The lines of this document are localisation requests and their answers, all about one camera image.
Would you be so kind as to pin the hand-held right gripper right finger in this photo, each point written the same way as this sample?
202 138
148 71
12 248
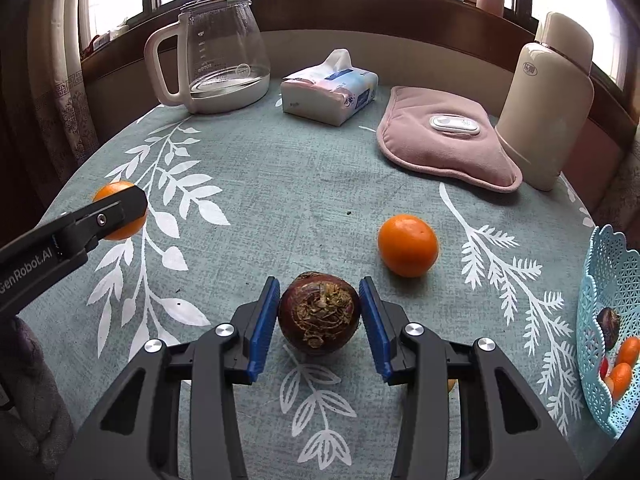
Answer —
375 330

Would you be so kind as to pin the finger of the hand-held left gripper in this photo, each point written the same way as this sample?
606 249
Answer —
115 215

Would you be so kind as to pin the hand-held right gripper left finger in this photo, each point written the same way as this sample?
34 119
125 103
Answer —
264 330

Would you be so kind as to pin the orange mandarin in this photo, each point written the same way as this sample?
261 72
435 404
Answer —
629 352
125 230
620 379
407 245

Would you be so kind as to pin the dark brown water chestnut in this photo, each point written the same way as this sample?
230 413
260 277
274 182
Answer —
319 312
609 327

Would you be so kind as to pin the light blue plastic lattice basket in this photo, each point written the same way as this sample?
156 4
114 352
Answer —
615 270

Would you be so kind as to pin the grey purple garment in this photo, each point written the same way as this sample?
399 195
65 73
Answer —
30 400

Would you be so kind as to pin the grey-green leaf print tablecloth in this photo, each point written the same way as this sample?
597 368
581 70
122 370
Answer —
275 185

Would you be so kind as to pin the small pink container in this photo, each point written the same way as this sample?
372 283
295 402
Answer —
100 40

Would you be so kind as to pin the pink electric hot water bag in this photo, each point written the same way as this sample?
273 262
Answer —
440 150

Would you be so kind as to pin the soft tissue pack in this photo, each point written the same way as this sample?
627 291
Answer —
330 92

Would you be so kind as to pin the cream thermos jug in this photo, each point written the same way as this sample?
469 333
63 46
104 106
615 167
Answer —
545 110

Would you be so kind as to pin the brown wooden windowsill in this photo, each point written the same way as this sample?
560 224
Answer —
350 10

